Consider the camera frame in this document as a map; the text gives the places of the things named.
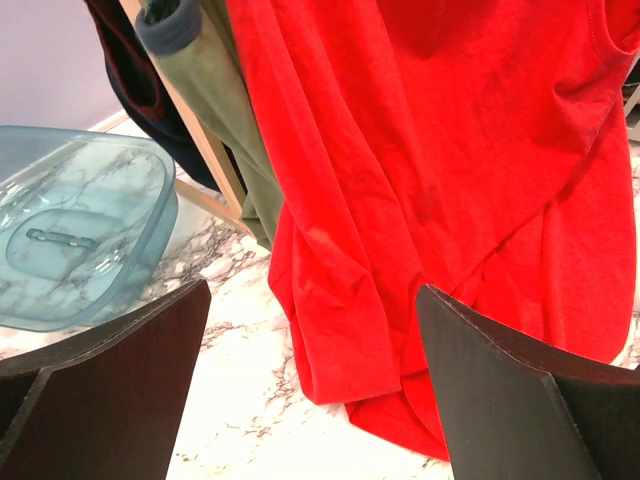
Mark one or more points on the blue plastic tub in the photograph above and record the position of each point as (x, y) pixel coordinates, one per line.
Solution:
(85, 220)

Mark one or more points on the wooden clothes rack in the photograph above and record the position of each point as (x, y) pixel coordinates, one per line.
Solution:
(200, 140)

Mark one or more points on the green tank top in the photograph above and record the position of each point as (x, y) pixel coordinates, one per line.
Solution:
(225, 110)

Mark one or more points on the dark maroon tank top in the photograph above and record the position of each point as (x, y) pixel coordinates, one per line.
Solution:
(141, 92)

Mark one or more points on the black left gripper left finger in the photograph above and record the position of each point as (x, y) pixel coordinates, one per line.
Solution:
(106, 403)

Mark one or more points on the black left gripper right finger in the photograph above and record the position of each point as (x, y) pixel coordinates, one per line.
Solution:
(513, 407)

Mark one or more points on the red tank top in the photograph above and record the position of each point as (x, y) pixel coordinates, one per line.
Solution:
(476, 146)

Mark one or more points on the white laundry basket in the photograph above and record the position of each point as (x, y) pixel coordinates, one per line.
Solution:
(630, 93)

